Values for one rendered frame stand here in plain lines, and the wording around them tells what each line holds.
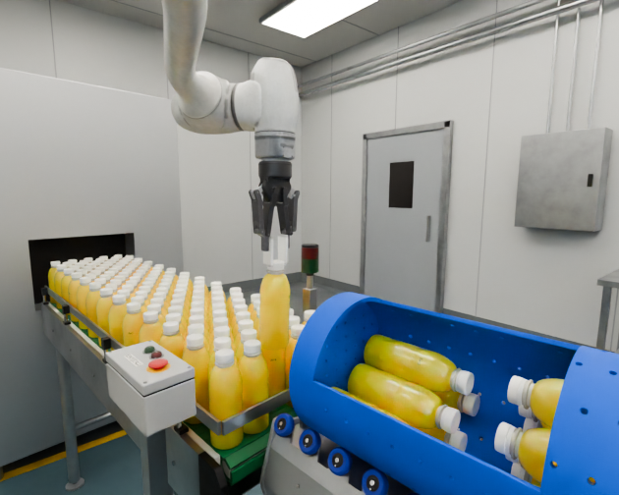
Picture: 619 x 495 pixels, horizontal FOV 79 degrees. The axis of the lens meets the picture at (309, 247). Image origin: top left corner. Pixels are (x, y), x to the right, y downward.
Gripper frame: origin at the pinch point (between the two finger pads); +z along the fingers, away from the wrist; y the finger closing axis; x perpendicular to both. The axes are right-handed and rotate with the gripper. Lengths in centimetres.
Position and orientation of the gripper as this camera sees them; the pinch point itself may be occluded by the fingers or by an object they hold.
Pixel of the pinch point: (275, 250)
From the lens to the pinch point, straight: 86.5
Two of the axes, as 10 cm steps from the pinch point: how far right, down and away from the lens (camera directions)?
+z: -0.1, 9.9, 1.4
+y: 7.1, -0.9, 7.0
